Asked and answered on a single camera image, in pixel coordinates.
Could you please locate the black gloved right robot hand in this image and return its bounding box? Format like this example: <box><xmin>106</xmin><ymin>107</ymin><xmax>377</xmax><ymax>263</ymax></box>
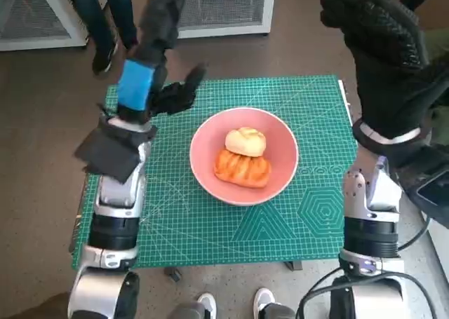
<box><xmin>319</xmin><ymin>0</ymin><xmax>449</xmax><ymax>141</ymax></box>

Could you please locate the round toy bread bun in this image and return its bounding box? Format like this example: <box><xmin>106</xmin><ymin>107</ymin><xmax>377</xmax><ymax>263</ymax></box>
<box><xmin>224</xmin><ymin>126</ymin><xmax>267</xmax><ymax>158</ymax></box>

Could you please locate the rectangular striped toy bread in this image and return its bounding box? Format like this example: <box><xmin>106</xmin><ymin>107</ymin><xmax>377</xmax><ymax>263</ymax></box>
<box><xmin>213</xmin><ymin>149</ymin><xmax>273</xmax><ymax>189</ymax></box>

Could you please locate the pink bowl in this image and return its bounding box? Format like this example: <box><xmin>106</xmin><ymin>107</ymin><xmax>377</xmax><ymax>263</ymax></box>
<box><xmin>189</xmin><ymin>107</ymin><xmax>300</xmax><ymax>207</ymax></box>

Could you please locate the white mesh cabinet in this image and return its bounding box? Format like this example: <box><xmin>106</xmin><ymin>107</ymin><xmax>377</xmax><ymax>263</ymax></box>
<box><xmin>0</xmin><ymin>0</ymin><xmax>88</xmax><ymax>52</ymax></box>
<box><xmin>156</xmin><ymin>0</ymin><xmax>276</xmax><ymax>39</ymax></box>

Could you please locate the white panel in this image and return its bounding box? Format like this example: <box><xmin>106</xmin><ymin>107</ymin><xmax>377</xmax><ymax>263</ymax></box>
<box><xmin>427</xmin><ymin>227</ymin><xmax>449</xmax><ymax>281</ymax></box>

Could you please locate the green cutting mat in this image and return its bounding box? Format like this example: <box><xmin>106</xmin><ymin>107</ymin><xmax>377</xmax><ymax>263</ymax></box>
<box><xmin>72</xmin><ymin>74</ymin><xmax>358</xmax><ymax>271</ymax></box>

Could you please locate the white shoe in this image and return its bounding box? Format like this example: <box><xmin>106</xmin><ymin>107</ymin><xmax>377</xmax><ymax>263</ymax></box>
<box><xmin>253</xmin><ymin>287</ymin><xmax>276</xmax><ymax>319</ymax></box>
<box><xmin>196</xmin><ymin>292</ymin><xmax>217</xmax><ymax>319</ymax></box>

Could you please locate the grey leg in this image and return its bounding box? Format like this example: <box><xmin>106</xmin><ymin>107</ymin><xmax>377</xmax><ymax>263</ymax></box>
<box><xmin>173</xmin><ymin>303</ymin><xmax>208</xmax><ymax>319</ymax></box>
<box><xmin>262</xmin><ymin>303</ymin><xmax>295</xmax><ymax>319</ymax></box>

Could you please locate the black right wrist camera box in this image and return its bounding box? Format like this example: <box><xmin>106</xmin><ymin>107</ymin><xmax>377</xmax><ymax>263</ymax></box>
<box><xmin>391</xmin><ymin>143</ymin><xmax>449</xmax><ymax>229</ymax></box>

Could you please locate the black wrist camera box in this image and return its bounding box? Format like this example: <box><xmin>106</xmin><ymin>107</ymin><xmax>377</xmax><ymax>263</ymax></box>
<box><xmin>391</xmin><ymin>143</ymin><xmax>449</xmax><ymax>229</ymax></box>
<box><xmin>73</xmin><ymin>117</ymin><xmax>157</xmax><ymax>185</ymax></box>

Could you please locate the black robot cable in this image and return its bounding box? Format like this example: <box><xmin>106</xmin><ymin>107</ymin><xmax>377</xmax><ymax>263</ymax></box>
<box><xmin>398</xmin><ymin>217</ymin><xmax>431</xmax><ymax>252</ymax></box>
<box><xmin>296</xmin><ymin>266</ymin><xmax>439</xmax><ymax>319</ymax></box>

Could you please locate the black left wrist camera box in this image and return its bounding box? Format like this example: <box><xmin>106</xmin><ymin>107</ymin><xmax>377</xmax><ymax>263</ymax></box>
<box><xmin>73</xmin><ymin>117</ymin><xmax>157</xmax><ymax>185</ymax></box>

